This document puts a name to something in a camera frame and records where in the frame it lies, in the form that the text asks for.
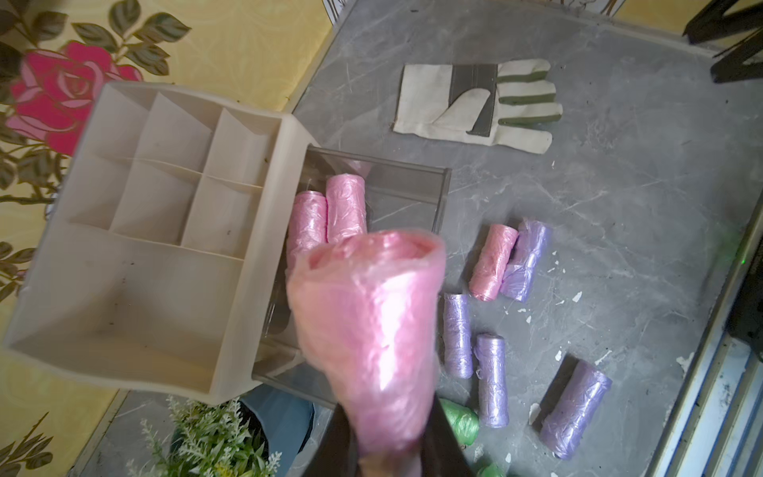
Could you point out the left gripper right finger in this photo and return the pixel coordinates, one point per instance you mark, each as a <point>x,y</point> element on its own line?
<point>441,454</point>

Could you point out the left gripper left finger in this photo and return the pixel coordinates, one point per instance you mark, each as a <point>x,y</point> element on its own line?
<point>337,454</point>

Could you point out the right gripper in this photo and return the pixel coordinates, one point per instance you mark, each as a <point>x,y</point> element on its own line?
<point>741,61</point>

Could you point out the pink roll vertical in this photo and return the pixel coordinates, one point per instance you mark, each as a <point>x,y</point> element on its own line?
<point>365,313</point>

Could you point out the pink roll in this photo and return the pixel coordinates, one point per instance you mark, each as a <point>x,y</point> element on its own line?
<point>307,225</point>
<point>488,273</point>

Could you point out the beige drawer organizer cabinet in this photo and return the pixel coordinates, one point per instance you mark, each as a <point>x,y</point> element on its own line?
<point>156,268</point>

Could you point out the pink roll diagonal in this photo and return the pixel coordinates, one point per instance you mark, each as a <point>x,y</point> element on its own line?
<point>347,214</point>

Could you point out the green roll upright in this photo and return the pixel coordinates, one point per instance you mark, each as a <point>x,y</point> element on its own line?
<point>464,422</point>

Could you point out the green roll upper left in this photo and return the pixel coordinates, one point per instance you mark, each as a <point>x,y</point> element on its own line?
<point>491,470</point>

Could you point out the purple roll middle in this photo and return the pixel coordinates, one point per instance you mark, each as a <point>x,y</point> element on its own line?
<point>490,352</point>

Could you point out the purple roll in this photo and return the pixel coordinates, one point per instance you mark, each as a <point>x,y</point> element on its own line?
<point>490,352</point>
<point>563,429</point>
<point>519,275</point>
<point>457,336</point>

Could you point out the potted green plant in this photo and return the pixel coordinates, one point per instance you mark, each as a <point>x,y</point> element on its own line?
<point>226,440</point>

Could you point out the purple roll top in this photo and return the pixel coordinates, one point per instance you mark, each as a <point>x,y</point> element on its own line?
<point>457,336</point>

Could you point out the purple roll bottom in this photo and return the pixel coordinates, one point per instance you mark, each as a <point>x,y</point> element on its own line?
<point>563,429</point>

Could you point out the pink roll top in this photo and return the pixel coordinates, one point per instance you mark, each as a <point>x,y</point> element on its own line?
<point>488,273</point>

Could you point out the purple roll right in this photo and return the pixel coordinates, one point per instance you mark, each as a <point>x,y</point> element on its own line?
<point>519,275</point>

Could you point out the white work glove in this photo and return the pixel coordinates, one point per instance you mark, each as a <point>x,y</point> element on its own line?
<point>484,104</point>

